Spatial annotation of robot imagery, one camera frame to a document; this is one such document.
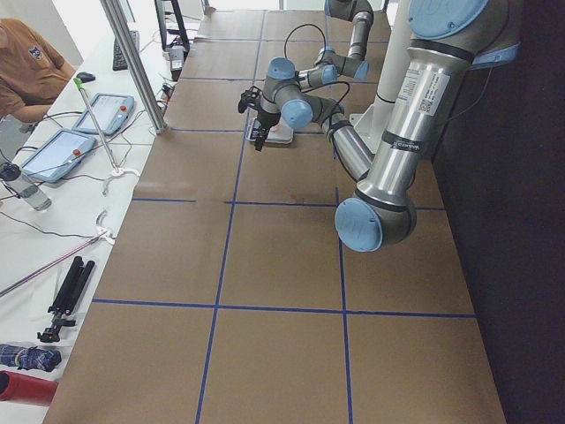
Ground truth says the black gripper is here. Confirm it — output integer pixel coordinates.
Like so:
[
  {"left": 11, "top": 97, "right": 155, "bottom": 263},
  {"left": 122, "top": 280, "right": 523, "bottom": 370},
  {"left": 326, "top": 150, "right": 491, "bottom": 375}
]
[{"left": 237, "top": 86, "right": 280, "bottom": 151}]

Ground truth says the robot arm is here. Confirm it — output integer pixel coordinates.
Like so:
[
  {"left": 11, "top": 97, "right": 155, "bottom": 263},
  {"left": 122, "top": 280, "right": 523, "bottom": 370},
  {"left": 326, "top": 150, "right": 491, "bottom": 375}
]
[
  {"left": 297, "top": 0, "right": 374, "bottom": 89},
  {"left": 237, "top": 1, "right": 523, "bottom": 252}
]

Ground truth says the digital kitchen scale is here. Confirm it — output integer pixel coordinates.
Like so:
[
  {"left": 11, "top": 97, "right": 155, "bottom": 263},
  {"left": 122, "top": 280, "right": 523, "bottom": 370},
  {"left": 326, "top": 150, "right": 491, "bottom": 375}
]
[{"left": 245, "top": 117, "right": 294, "bottom": 146}]

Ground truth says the far blue teach pendant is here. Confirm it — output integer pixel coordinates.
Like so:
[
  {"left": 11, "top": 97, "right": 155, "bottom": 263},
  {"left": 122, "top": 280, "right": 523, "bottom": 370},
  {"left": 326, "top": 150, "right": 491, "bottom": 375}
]
[{"left": 72, "top": 93, "right": 135, "bottom": 136}]

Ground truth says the blue teach pendant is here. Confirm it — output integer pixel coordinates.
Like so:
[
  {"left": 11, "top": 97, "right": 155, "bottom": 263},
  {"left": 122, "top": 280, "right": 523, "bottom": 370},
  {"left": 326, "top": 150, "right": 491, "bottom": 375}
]
[
  {"left": 20, "top": 129, "right": 96, "bottom": 183},
  {"left": 72, "top": 93, "right": 135, "bottom": 136}
]

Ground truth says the black keyboard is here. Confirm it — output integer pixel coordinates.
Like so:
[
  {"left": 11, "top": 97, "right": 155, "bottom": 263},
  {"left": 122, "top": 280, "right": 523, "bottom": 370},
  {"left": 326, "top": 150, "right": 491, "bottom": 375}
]
[{"left": 112, "top": 30, "right": 139, "bottom": 71}]

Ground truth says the black computer mouse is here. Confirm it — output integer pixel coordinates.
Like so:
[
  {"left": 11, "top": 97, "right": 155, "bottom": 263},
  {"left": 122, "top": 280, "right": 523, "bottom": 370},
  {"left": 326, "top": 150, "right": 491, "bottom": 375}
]
[{"left": 76, "top": 72, "right": 96, "bottom": 83}]

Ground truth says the pink striped metal rod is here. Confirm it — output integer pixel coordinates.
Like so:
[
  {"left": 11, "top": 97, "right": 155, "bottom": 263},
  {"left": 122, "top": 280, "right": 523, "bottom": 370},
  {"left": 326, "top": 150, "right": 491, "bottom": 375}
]
[{"left": 0, "top": 209, "right": 115, "bottom": 298}]

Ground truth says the metal rod with green tip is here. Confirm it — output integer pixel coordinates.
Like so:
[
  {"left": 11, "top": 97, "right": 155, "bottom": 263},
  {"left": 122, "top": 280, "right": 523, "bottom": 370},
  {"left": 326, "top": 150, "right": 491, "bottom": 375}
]
[{"left": 73, "top": 77, "right": 140, "bottom": 181}]

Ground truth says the near blue teach pendant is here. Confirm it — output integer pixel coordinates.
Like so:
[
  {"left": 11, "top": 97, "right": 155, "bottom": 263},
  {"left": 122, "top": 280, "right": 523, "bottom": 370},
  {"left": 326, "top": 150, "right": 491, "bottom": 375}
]
[{"left": 20, "top": 129, "right": 96, "bottom": 183}]

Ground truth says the black folded tripod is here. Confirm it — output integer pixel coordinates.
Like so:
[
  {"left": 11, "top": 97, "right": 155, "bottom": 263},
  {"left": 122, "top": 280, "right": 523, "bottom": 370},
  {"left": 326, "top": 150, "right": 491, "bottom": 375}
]
[{"left": 37, "top": 256, "right": 95, "bottom": 343}]

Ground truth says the person in orange shirt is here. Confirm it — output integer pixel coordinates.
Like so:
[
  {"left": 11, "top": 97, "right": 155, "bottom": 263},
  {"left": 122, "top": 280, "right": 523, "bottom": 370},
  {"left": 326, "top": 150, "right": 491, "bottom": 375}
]
[{"left": 1, "top": 19, "right": 75, "bottom": 124}]

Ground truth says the clear water bottle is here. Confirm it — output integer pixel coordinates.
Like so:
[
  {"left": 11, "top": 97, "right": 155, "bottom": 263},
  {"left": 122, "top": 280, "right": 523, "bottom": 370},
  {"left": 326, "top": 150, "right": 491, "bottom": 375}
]
[{"left": 1, "top": 162, "right": 51, "bottom": 211}]

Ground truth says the red cylinder bottle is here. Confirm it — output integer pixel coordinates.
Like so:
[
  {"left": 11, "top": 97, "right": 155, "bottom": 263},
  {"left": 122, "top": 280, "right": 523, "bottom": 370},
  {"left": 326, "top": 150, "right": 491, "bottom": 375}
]
[{"left": 1, "top": 371, "right": 58, "bottom": 406}]

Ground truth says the aluminium frame post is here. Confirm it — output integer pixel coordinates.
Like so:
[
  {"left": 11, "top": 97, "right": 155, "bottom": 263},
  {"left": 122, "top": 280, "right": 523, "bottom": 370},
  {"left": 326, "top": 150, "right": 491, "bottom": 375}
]
[{"left": 101, "top": 0, "right": 167, "bottom": 134}]

